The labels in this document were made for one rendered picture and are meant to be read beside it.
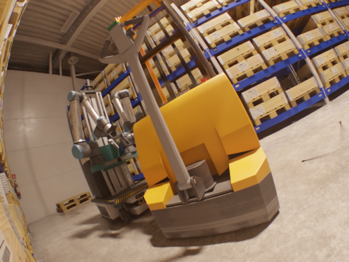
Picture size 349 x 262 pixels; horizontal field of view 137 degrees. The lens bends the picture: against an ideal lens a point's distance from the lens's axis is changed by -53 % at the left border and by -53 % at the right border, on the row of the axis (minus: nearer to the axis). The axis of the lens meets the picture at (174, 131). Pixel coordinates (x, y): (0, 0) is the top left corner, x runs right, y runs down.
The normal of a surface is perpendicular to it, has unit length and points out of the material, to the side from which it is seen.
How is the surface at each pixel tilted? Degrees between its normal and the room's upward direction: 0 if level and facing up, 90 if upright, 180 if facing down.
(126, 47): 106
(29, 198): 90
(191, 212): 90
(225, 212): 90
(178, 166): 90
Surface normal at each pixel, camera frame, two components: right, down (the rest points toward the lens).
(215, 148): -0.41, 0.08
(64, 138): 0.82, -0.40
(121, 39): -0.28, 0.33
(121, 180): 0.70, -0.37
